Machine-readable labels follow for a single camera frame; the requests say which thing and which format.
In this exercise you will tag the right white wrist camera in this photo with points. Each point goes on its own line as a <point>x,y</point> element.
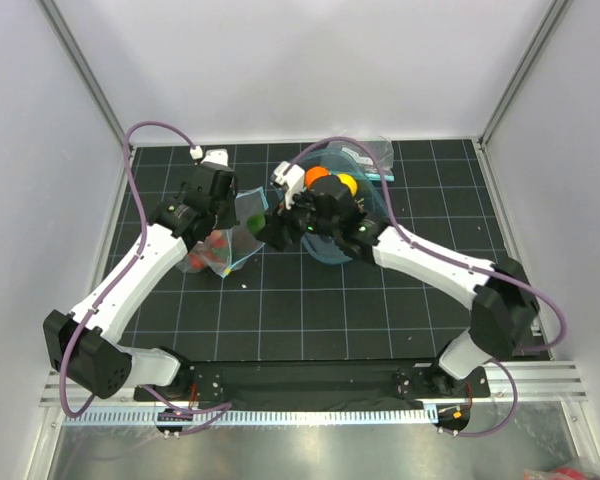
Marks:
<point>289,178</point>

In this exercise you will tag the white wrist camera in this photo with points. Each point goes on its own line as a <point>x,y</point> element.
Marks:
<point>209,156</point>
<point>289,178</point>

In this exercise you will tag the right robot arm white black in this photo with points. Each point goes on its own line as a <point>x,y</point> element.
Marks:
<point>497,297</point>

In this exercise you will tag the orange fruit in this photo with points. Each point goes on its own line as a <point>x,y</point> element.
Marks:
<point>313,174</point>

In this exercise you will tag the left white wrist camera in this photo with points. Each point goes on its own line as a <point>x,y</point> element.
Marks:
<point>209,156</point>

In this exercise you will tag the green lime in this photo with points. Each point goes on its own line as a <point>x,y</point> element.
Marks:
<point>256,223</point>

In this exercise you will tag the red cherry fruit cluster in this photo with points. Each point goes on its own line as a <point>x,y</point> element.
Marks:
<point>213,252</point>

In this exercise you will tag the teal plastic tray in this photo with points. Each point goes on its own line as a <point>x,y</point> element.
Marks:
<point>328,155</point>

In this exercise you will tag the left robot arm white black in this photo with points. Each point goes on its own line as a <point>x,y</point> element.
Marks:
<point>83,345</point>

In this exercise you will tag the clear zip top bag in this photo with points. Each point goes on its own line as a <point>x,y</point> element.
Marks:
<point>242,243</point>

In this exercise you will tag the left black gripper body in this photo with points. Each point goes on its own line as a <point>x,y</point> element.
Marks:
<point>225,213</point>

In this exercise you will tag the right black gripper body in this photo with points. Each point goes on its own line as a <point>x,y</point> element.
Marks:
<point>304,217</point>

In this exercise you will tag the slotted white cable duct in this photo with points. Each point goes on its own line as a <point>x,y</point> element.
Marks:
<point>158,417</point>

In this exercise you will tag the black grid mat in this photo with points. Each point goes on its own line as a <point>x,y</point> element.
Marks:
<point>289,306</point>

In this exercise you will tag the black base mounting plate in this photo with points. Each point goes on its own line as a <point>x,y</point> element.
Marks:
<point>321,385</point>

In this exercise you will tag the yellow lemon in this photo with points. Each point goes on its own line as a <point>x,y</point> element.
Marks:
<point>350,182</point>

